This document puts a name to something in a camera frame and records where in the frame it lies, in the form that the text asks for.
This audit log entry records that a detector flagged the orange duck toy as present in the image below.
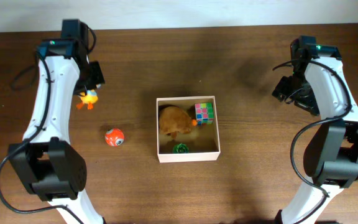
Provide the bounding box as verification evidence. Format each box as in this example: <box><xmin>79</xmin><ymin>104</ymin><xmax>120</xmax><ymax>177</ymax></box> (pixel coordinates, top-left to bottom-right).
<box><xmin>76</xmin><ymin>90</ymin><xmax>98</xmax><ymax>110</ymax></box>

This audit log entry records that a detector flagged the red and grey ball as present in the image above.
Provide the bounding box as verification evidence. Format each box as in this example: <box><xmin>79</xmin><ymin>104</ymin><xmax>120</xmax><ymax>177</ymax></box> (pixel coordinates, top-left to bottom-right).
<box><xmin>104</xmin><ymin>128</ymin><xmax>125</xmax><ymax>147</ymax></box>

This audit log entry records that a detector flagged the colourful puzzle cube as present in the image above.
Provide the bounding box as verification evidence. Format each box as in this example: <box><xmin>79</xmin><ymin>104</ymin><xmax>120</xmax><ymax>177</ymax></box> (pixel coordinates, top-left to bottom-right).
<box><xmin>193</xmin><ymin>103</ymin><xmax>214</xmax><ymax>126</ymax></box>

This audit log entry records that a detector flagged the brown plush toy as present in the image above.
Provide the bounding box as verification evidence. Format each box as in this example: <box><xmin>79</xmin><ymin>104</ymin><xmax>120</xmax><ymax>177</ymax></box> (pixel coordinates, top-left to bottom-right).
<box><xmin>158</xmin><ymin>106</ymin><xmax>196</xmax><ymax>139</ymax></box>

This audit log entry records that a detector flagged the green ridged ball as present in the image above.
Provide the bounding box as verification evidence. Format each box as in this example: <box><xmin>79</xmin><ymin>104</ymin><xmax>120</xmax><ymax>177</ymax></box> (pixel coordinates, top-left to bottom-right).
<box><xmin>172</xmin><ymin>143</ymin><xmax>189</xmax><ymax>154</ymax></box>

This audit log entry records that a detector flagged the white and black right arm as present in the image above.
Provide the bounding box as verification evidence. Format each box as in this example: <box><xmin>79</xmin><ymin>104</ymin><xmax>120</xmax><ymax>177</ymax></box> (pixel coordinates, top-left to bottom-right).
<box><xmin>272</xmin><ymin>35</ymin><xmax>358</xmax><ymax>223</ymax></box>

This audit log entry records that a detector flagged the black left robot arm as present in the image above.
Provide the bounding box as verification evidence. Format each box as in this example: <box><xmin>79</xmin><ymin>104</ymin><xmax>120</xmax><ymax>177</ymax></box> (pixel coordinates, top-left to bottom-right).
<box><xmin>3</xmin><ymin>19</ymin><xmax>105</xmax><ymax>223</ymax></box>

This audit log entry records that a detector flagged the pink cardboard box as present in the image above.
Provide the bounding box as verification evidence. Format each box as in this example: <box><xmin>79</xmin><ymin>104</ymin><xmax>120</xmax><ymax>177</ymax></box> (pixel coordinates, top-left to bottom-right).
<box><xmin>157</xmin><ymin>96</ymin><xmax>221</xmax><ymax>163</ymax></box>

